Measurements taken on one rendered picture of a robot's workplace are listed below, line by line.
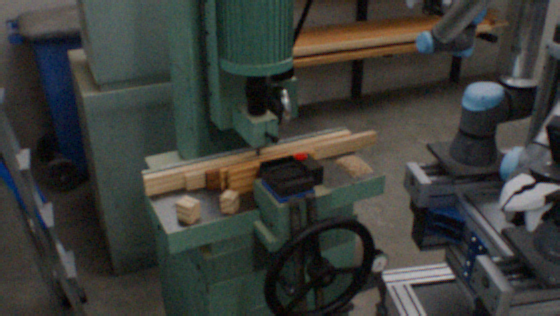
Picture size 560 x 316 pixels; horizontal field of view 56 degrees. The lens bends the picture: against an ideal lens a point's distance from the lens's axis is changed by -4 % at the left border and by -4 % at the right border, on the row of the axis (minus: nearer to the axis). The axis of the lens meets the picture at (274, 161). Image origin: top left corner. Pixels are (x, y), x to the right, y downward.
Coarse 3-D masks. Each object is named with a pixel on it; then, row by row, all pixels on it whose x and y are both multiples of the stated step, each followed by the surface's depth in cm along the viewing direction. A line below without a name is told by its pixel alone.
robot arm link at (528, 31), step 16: (528, 0) 151; (544, 0) 150; (528, 16) 153; (544, 16) 152; (528, 32) 155; (512, 48) 160; (528, 48) 157; (512, 64) 161; (528, 64) 159; (512, 80) 162; (528, 80) 161; (512, 96) 162; (528, 96) 162; (528, 112) 166
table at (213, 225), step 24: (336, 168) 148; (144, 192) 138; (168, 192) 137; (192, 192) 137; (216, 192) 137; (336, 192) 140; (360, 192) 144; (168, 216) 128; (216, 216) 128; (240, 216) 129; (168, 240) 123; (192, 240) 126; (216, 240) 129; (264, 240) 127
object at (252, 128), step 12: (240, 108) 141; (240, 120) 141; (252, 120) 135; (264, 120) 135; (276, 120) 136; (240, 132) 142; (252, 132) 135; (264, 132) 136; (276, 132) 137; (252, 144) 136; (264, 144) 137
